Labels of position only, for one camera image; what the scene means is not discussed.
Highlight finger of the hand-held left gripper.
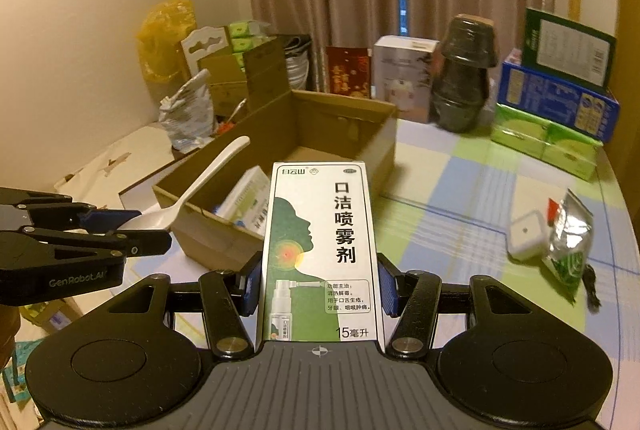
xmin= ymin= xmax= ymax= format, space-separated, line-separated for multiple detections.
xmin=0 ymin=227 xmax=173 ymax=268
xmin=0 ymin=187 xmax=143 ymax=232

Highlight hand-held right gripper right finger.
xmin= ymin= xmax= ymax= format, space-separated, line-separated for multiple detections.
xmin=378 ymin=254 xmax=538 ymax=357

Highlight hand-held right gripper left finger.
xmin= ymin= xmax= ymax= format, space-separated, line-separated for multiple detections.
xmin=107 ymin=260 xmax=263 ymax=358

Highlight white medicine box blue logo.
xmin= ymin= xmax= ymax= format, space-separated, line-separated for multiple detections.
xmin=247 ymin=200 xmax=272 ymax=238

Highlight white plastic spoon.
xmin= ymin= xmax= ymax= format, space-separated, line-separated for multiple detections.
xmin=122 ymin=135 xmax=251 ymax=231

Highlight green spray box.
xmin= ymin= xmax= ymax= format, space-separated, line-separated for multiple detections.
xmin=255 ymin=160 xmax=386 ymax=351

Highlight white medicine box plant print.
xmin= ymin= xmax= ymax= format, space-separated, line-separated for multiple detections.
xmin=215 ymin=165 xmax=272 ymax=228

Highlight white plug charger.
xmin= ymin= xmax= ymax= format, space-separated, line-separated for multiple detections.
xmin=507 ymin=209 xmax=549 ymax=260

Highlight long brown cardboard box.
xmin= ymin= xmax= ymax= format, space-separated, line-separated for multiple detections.
xmin=152 ymin=89 xmax=398 ymax=271

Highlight silver foil bag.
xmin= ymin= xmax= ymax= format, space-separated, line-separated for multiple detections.
xmin=542 ymin=189 xmax=595 ymax=296

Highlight checked tablecloth desktop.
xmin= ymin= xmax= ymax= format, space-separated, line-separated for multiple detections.
xmin=165 ymin=117 xmax=628 ymax=416

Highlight cream printed cloth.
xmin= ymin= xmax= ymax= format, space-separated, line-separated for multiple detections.
xmin=52 ymin=123 xmax=176 ymax=211

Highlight crumpled white plastic bag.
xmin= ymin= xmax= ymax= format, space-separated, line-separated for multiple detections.
xmin=159 ymin=69 xmax=217 ymax=154

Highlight screwdriver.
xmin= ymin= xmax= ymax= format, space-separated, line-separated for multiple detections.
xmin=219 ymin=98 xmax=249 ymax=134

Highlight yellow plastic bag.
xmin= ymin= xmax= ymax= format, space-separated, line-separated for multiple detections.
xmin=137 ymin=0 xmax=197 ymax=84

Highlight white carved chair back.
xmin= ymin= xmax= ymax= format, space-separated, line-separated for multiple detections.
xmin=180 ymin=25 xmax=234 ymax=77

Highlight open brown cardboard carton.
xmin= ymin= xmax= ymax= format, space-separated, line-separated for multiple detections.
xmin=202 ymin=35 xmax=292 ymax=117

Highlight green tissue pack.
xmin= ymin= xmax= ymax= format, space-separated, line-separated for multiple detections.
xmin=490 ymin=104 xmax=551 ymax=161
xmin=542 ymin=120 xmax=599 ymax=182

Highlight white humidifier box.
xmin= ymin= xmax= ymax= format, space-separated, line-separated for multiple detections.
xmin=372 ymin=35 xmax=441 ymax=124

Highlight red gift box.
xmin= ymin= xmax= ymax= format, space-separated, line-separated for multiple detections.
xmin=326 ymin=46 xmax=372 ymax=99

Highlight pile of small green packs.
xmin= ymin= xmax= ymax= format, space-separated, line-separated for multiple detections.
xmin=227 ymin=20 xmax=274 ymax=67

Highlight dark stacked pots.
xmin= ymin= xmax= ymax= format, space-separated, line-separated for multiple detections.
xmin=432 ymin=14 xmax=500 ymax=132

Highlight black white bag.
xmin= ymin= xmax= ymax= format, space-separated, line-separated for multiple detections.
xmin=285 ymin=35 xmax=314 ymax=92

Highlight blue carton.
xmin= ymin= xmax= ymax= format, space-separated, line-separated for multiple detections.
xmin=497 ymin=59 xmax=621 ymax=143

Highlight green white carton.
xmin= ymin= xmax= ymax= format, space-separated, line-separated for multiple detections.
xmin=522 ymin=8 xmax=617 ymax=88

